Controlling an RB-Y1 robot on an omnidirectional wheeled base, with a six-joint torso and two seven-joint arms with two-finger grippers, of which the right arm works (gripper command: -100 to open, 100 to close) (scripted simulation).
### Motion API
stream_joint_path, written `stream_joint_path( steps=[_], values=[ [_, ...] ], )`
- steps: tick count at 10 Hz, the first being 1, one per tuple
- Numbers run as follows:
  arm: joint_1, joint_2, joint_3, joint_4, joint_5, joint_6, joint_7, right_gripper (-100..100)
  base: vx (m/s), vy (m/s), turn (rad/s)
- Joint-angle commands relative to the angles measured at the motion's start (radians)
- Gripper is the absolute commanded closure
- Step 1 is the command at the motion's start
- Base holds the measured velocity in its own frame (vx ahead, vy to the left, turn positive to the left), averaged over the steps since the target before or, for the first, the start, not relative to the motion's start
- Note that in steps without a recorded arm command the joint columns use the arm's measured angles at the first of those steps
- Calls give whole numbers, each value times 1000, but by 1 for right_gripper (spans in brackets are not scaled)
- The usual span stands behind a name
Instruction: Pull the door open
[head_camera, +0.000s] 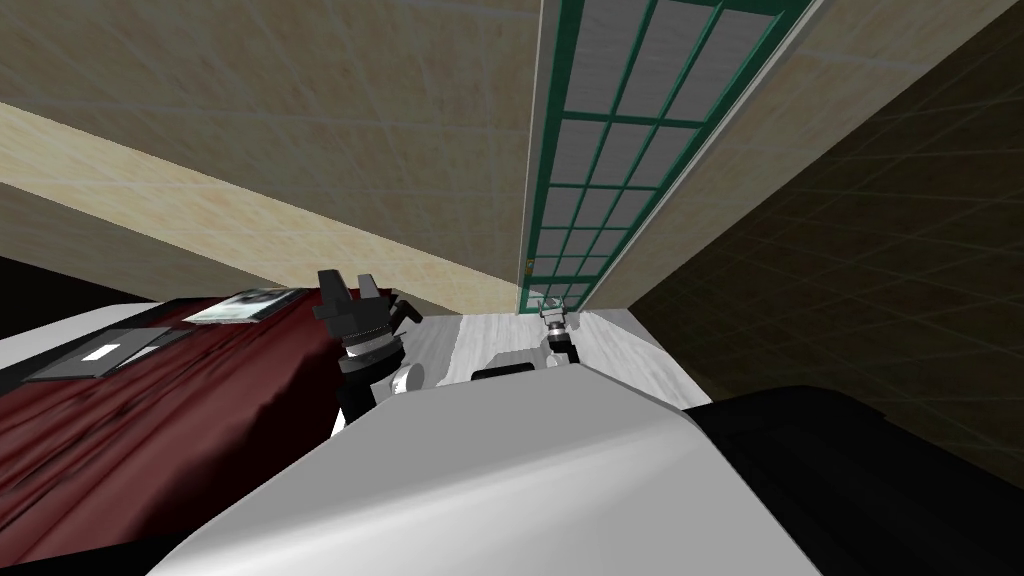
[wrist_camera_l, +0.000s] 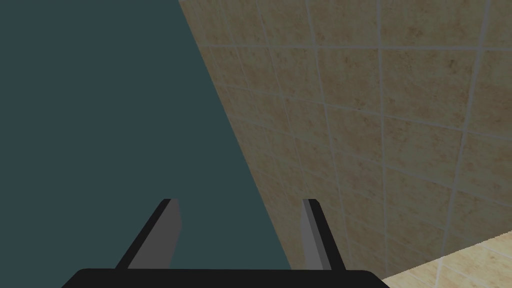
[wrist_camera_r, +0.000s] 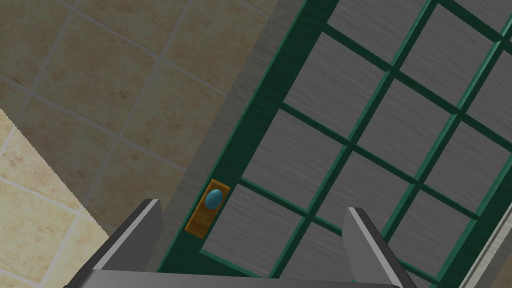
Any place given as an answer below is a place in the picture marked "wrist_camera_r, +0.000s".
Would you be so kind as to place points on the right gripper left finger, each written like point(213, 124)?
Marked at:
point(132, 240)

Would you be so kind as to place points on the blue knob on orange plate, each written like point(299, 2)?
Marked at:
point(208, 208)

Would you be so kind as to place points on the green grid door leaf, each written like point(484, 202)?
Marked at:
point(360, 132)

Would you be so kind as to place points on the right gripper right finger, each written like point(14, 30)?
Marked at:
point(366, 250)

